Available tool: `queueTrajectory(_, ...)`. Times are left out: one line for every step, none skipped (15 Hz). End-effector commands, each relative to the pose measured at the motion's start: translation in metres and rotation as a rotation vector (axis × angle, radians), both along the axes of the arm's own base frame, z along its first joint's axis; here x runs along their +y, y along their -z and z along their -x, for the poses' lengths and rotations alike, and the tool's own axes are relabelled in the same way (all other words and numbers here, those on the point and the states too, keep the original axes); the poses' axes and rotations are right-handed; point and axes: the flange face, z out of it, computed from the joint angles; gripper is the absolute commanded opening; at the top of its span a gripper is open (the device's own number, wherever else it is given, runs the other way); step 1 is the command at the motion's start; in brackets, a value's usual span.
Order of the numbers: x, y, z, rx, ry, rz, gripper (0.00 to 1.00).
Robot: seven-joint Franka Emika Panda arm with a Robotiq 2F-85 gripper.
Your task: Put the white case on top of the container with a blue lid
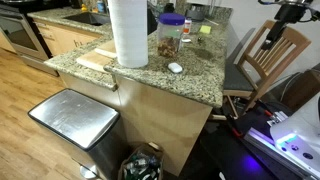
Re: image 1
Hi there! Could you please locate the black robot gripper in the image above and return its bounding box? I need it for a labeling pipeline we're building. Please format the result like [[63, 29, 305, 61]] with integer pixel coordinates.
[[260, 0, 320, 50]]

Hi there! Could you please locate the paper bag of recyclables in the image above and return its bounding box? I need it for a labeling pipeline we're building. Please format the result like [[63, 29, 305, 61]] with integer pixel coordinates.
[[117, 142, 164, 180]]

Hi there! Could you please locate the wooden cutting board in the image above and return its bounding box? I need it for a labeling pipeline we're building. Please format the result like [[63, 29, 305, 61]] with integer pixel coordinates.
[[76, 40, 117, 73]]

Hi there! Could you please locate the wooden chair with grey cushion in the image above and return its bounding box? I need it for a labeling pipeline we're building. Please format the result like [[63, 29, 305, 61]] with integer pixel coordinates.
[[223, 20, 311, 118]]

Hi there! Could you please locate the black kitchen sink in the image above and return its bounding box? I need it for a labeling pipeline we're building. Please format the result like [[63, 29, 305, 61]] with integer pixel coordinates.
[[66, 12, 110, 26]]

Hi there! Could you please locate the dark pot on counter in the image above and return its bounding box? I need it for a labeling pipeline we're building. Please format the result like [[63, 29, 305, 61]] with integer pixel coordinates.
[[186, 4, 205, 21]]

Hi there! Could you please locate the clear jar with blue lid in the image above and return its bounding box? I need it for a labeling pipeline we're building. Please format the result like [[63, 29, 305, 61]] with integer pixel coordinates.
[[157, 13, 185, 58]]

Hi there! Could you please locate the stainless steel oven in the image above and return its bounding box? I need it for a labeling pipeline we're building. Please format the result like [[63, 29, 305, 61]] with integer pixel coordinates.
[[0, 6, 58, 76]]

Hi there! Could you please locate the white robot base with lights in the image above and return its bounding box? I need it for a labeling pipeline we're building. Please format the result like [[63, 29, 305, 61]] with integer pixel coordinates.
[[244, 93, 320, 180]]

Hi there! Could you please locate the white paper towel roll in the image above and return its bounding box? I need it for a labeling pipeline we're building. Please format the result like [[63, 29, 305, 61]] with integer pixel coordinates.
[[108, 0, 148, 68]]

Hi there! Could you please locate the white earbuds case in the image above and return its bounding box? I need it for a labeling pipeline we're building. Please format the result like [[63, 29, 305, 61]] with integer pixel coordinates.
[[168, 62, 183, 73]]

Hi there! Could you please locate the yellow sticky note pad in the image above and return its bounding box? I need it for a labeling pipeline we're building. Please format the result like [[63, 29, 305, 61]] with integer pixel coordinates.
[[199, 25, 211, 34]]

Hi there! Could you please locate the stainless steel trash can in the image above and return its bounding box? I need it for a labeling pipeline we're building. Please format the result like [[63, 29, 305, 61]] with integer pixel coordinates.
[[28, 89, 128, 180]]

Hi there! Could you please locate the small orange pill bottle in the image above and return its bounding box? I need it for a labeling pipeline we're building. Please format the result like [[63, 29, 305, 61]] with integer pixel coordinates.
[[183, 18, 192, 34]]

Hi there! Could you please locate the wooden kitchen island cabinet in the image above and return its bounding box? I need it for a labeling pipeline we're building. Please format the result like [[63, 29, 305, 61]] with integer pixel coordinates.
[[60, 73, 212, 176]]

